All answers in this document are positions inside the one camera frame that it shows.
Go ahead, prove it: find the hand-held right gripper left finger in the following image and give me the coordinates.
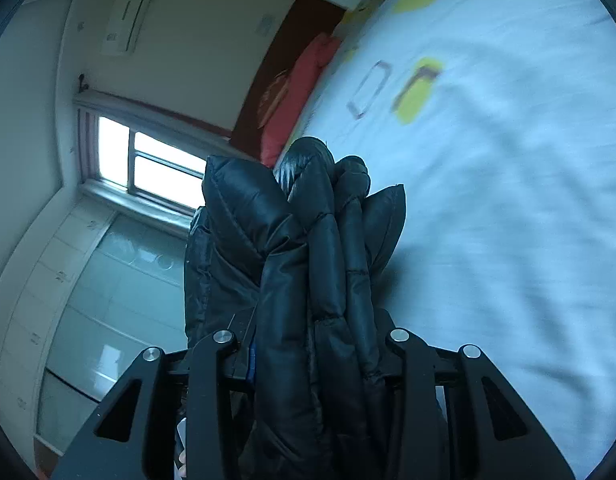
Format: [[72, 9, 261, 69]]
[[52, 305, 259, 480]]

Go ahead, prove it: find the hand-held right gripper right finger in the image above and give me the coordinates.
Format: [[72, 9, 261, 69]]
[[375, 310, 576, 480]]

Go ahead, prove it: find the black puffer jacket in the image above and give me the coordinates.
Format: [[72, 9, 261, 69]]
[[183, 136, 449, 480]]

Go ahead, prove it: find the wardrobe with glass doors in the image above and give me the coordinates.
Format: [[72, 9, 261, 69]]
[[0, 195, 199, 461]]

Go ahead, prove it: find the white printed bed sheet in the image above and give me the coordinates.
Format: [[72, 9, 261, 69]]
[[273, 0, 616, 480]]

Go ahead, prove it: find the orange printed pillow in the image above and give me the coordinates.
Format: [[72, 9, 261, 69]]
[[258, 71, 291, 128]]

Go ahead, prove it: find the red pillow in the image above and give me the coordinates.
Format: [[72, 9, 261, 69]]
[[260, 32, 341, 168]]

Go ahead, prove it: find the wooden headboard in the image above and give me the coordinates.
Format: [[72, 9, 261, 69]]
[[230, 0, 349, 166]]

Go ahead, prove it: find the white air conditioner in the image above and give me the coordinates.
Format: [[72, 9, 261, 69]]
[[102, 0, 166, 56]]

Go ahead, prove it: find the window with metal frame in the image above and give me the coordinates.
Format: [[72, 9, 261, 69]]
[[78, 107, 209, 211]]

